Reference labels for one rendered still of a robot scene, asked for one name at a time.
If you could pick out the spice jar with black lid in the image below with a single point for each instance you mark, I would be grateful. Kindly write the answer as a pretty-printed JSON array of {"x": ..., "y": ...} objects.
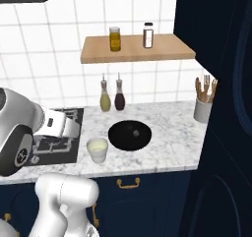
[{"x": 148, "y": 36}]

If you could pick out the white glass of lemonade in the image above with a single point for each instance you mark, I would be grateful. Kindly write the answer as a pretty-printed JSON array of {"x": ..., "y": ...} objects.
[{"x": 97, "y": 150}]

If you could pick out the dark vinegar bottle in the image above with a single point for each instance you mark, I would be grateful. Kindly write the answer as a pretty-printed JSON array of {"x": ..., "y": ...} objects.
[{"x": 119, "y": 100}]

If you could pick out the wooden spatula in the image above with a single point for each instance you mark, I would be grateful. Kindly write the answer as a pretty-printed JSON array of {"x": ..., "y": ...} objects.
[{"x": 214, "y": 88}]

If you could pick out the black hob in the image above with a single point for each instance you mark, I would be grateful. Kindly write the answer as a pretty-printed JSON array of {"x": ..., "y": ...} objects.
[{"x": 70, "y": 142}]

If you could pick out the navy cupboard door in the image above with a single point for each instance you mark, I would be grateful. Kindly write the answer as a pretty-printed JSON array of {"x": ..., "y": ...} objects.
[
  {"x": 19, "y": 205},
  {"x": 138, "y": 216}
]

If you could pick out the yellow oil bottle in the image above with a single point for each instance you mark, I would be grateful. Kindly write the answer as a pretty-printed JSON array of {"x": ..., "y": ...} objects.
[{"x": 105, "y": 101}]

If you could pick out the wooden wall shelf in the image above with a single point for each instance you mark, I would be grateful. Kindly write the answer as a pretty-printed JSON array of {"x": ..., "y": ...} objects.
[{"x": 131, "y": 52}]

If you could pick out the wooden spoon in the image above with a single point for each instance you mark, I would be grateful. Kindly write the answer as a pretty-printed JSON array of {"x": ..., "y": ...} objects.
[{"x": 198, "y": 88}]

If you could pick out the yellow jar with pale lid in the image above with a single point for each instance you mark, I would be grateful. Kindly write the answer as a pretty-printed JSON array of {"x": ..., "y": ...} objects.
[{"x": 115, "y": 39}]

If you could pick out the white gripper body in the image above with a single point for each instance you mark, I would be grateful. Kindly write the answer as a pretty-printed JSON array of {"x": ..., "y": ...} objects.
[{"x": 72, "y": 128}]

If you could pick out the dark navy fridge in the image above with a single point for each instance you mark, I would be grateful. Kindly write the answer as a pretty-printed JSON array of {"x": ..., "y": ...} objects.
[{"x": 223, "y": 109}]

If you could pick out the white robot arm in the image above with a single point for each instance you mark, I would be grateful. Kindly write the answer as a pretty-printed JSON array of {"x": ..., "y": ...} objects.
[{"x": 62, "y": 195}]

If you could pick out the navy drawer front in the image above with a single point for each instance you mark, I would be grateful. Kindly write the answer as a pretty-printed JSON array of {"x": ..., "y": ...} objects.
[{"x": 157, "y": 183}]

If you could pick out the white utensil pot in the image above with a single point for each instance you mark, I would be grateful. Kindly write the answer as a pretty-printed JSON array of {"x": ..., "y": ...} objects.
[{"x": 202, "y": 111}]

